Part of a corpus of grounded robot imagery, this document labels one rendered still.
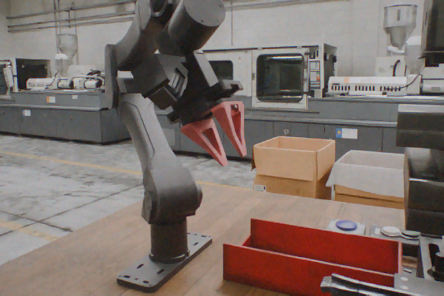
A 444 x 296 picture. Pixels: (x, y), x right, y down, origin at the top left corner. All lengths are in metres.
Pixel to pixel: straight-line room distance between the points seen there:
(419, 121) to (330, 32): 6.72
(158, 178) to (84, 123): 6.84
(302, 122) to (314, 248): 4.42
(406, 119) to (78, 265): 0.56
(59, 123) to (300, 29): 4.97
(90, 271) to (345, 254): 0.42
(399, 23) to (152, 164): 4.96
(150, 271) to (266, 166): 2.17
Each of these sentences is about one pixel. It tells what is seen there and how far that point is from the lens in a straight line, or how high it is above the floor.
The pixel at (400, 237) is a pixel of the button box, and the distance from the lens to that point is 0.74.
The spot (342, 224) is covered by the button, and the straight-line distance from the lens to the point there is 0.74.
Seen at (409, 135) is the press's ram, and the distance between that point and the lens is 0.30.
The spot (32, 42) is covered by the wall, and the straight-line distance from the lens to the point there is 12.00.
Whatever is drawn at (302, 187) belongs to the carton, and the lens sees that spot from 2.68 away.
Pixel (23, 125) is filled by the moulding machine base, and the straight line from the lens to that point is 8.95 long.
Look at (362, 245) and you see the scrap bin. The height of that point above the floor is 0.94.
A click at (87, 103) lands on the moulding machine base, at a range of 7.31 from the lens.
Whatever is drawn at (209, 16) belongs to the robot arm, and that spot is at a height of 1.28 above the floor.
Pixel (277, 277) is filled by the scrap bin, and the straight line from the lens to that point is 0.57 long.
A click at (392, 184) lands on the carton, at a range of 2.58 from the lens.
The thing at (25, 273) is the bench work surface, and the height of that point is 0.90.
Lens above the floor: 1.20
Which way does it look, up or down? 9 degrees down
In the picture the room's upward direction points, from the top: straight up
